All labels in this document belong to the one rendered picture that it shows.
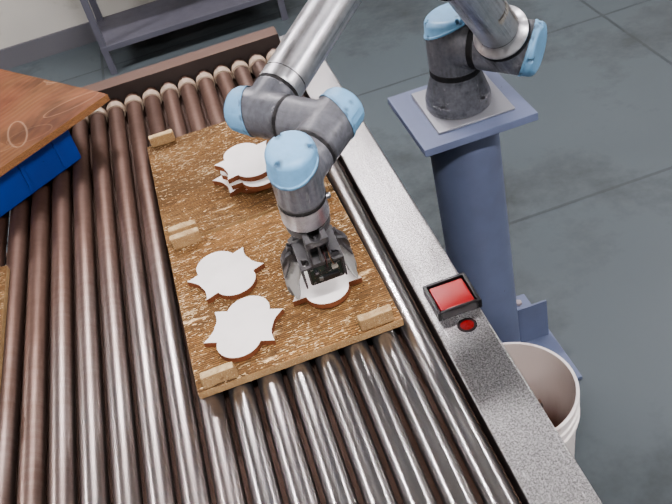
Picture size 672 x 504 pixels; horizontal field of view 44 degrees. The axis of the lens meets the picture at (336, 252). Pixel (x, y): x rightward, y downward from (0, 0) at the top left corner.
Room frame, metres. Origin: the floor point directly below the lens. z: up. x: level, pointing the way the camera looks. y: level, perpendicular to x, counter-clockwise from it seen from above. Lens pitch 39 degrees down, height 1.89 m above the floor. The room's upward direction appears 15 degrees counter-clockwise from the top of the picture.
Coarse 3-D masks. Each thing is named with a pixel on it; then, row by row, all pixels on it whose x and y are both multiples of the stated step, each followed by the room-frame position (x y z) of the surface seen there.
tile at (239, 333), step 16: (240, 304) 1.10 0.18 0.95; (256, 304) 1.09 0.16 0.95; (224, 320) 1.07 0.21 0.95; (240, 320) 1.06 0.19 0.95; (256, 320) 1.05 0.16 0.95; (272, 320) 1.04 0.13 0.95; (224, 336) 1.03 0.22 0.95; (240, 336) 1.02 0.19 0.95; (256, 336) 1.01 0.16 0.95; (272, 336) 1.00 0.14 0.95; (224, 352) 0.99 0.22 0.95; (240, 352) 0.98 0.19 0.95; (256, 352) 0.98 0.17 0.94
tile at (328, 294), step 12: (348, 276) 1.09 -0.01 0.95; (300, 288) 1.10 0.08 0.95; (312, 288) 1.09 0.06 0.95; (324, 288) 1.08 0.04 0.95; (336, 288) 1.07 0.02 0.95; (348, 288) 1.06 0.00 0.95; (300, 300) 1.07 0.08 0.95; (312, 300) 1.06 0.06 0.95; (324, 300) 1.05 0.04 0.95; (336, 300) 1.04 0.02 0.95
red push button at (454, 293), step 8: (456, 280) 1.03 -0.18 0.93; (432, 288) 1.03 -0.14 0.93; (440, 288) 1.02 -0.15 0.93; (448, 288) 1.02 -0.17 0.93; (456, 288) 1.01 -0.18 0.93; (464, 288) 1.01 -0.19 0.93; (432, 296) 1.01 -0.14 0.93; (440, 296) 1.01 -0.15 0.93; (448, 296) 1.00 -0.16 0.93; (456, 296) 1.00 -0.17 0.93; (464, 296) 0.99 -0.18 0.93; (472, 296) 0.99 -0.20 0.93; (440, 304) 0.99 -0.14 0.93; (448, 304) 0.98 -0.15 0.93; (456, 304) 0.98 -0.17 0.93
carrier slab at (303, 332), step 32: (256, 224) 1.33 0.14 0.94; (352, 224) 1.25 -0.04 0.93; (192, 256) 1.29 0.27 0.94; (256, 256) 1.24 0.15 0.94; (192, 288) 1.19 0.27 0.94; (256, 288) 1.15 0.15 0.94; (352, 288) 1.08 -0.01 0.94; (384, 288) 1.05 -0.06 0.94; (192, 320) 1.11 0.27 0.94; (288, 320) 1.04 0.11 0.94; (320, 320) 1.02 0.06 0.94; (352, 320) 1.00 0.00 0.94; (192, 352) 1.03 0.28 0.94; (288, 352) 0.97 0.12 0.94; (320, 352) 0.96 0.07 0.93; (224, 384) 0.94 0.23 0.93
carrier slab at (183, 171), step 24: (168, 144) 1.74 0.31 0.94; (192, 144) 1.71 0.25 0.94; (216, 144) 1.68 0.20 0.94; (168, 168) 1.63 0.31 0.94; (192, 168) 1.61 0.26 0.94; (168, 192) 1.54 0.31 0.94; (192, 192) 1.51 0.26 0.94; (216, 192) 1.49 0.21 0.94; (240, 192) 1.46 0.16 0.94; (264, 192) 1.44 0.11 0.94; (168, 216) 1.45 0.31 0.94; (192, 216) 1.42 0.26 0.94; (216, 216) 1.40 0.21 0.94; (240, 216) 1.38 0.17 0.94; (168, 240) 1.36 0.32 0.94
